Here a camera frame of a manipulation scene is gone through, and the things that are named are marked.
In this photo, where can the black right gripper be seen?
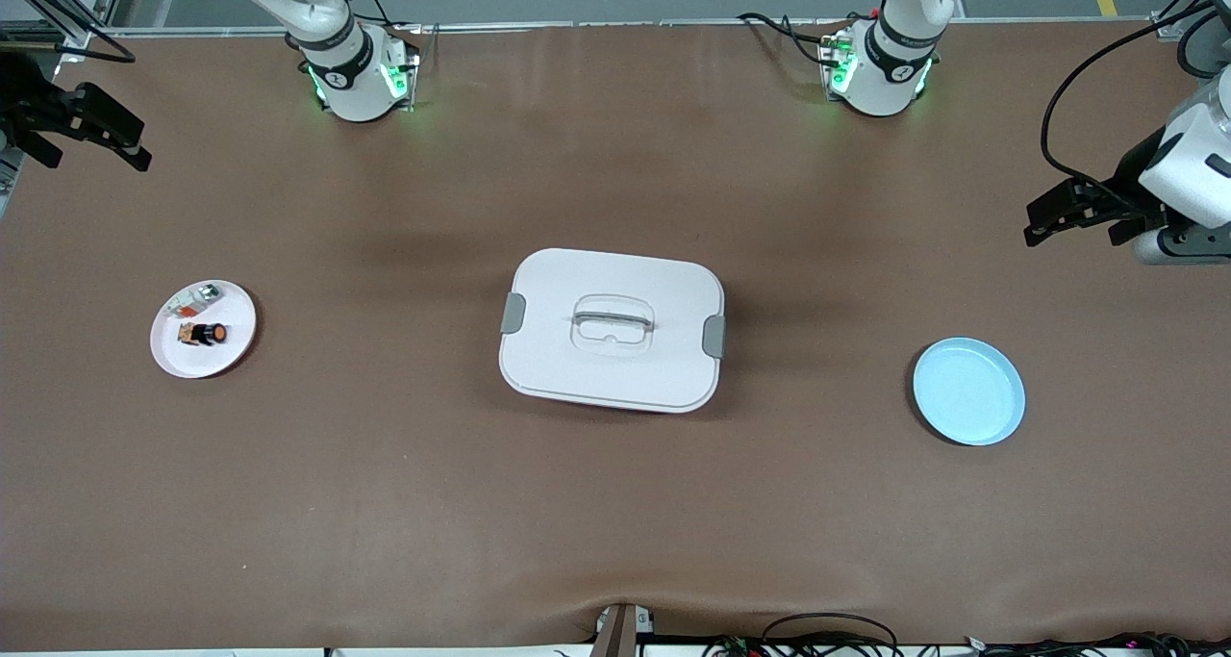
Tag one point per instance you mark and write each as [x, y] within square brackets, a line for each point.
[21, 92]

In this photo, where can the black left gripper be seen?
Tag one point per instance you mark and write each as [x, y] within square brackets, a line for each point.
[1126, 184]

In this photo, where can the orange push button switch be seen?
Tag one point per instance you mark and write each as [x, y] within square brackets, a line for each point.
[204, 334]

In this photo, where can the grey box latch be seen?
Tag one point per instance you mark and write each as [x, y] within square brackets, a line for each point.
[714, 337]
[514, 313]

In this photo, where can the white lidded plastic box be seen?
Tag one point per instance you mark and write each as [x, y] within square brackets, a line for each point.
[615, 378]

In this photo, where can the small clear orange-white part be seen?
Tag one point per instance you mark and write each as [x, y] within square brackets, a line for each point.
[200, 297]

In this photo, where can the light blue round plate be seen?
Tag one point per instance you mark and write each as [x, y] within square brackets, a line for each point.
[967, 392]

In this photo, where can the pink round plate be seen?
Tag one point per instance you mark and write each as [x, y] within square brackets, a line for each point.
[221, 354]

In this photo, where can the aluminium frame profile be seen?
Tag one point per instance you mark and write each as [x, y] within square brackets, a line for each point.
[1168, 27]
[58, 8]

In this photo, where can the brown table edge bracket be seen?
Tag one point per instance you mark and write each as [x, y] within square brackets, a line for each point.
[620, 633]

